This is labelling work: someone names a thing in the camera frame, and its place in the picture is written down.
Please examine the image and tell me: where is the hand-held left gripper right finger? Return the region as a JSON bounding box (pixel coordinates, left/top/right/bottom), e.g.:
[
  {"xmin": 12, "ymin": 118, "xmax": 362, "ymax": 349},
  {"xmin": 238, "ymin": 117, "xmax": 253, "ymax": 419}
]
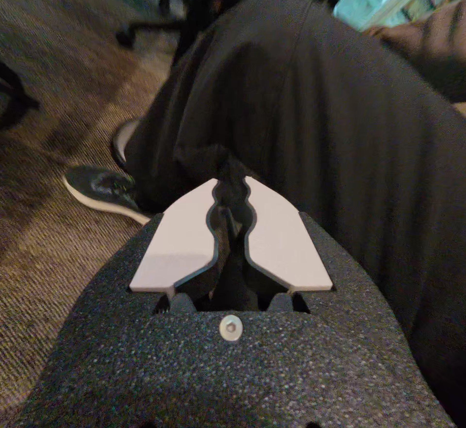
[{"xmin": 243, "ymin": 176, "xmax": 334, "ymax": 297}]

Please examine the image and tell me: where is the black sneaker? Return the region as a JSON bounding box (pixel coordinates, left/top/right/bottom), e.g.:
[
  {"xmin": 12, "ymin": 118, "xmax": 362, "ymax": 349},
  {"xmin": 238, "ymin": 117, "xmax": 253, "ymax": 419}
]
[
  {"xmin": 63, "ymin": 165, "xmax": 153, "ymax": 226},
  {"xmin": 109, "ymin": 117, "xmax": 146, "ymax": 175}
]

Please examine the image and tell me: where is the person's right forearm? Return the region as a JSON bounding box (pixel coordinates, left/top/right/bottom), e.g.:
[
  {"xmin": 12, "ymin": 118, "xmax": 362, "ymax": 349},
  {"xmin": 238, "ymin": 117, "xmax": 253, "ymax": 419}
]
[{"xmin": 363, "ymin": 0, "xmax": 466, "ymax": 117}]

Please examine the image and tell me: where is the person's black trouser leg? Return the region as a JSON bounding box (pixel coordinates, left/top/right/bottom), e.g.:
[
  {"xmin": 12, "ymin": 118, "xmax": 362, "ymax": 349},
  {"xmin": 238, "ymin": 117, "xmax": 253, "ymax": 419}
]
[{"xmin": 120, "ymin": 0, "xmax": 466, "ymax": 428}]

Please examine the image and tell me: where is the black furniture leg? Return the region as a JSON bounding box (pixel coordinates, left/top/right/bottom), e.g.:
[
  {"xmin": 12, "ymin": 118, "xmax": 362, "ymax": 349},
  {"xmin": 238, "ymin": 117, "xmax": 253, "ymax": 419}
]
[{"xmin": 0, "ymin": 61, "xmax": 41, "ymax": 132}]

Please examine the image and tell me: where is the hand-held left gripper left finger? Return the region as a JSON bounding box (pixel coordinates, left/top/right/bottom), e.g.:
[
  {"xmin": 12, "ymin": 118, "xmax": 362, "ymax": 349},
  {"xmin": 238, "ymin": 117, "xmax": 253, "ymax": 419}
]
[{"xmin": 129, "ymin": 178, "xmax": 223, "ymax": 305}]

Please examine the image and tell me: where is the black office chair base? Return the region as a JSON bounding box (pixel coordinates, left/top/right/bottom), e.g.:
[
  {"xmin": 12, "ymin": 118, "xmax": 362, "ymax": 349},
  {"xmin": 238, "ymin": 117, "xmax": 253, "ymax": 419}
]
[{"xmin": 115, "ymin": 0, "xmax": 226, "ymax": 65}]

